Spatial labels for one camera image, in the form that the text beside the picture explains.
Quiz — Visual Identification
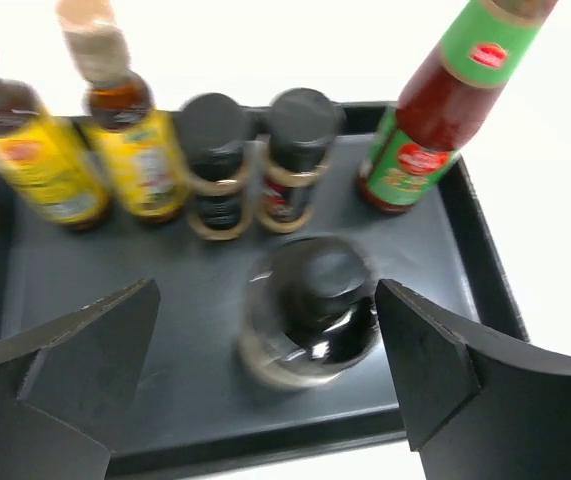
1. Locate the dark spice jar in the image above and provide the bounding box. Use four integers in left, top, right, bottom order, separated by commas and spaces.
177, 93, 253, 241
257, 88, 344, 234

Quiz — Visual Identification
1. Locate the red sauce bottle green label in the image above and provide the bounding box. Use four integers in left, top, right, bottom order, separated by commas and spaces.
356, 1, 556, 215

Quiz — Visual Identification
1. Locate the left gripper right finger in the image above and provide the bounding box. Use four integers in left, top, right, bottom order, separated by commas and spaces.
375, 280, 571, 480

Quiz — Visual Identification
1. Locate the clear shaker black cap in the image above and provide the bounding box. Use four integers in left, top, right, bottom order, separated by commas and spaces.
237, 235, 380, 391

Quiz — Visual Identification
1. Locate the yellow label sauce bottle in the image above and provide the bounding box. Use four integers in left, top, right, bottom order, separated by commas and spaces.
0, 78, 111, 230

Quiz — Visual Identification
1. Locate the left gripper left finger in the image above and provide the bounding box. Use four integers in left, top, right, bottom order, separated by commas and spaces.
0, 280, 161, 479

